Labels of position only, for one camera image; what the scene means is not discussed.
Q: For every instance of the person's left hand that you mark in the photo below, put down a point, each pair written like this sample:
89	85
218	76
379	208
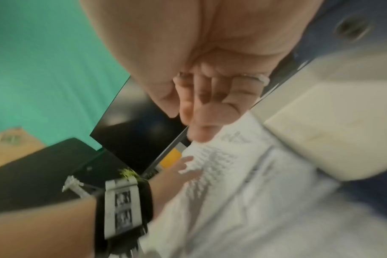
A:
172	176

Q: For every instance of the person's right hand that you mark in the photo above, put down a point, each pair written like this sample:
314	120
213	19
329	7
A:
187	45

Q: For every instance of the stack of white printed papers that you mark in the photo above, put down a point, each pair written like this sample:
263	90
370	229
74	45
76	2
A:
260	201

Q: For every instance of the black left wristband with markers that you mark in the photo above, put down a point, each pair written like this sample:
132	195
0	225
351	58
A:
145	201

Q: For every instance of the person's left forearm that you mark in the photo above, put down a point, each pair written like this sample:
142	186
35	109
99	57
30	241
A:
37	226

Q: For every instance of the small green potted plant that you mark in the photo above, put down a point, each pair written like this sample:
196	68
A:
128	173

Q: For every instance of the large black monitor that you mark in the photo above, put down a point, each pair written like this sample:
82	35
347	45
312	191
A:
133	121

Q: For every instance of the brown cardboard box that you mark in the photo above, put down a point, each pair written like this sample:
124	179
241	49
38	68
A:
11	146

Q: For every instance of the black computer tower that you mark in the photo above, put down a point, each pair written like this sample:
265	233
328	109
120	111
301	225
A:
31	171

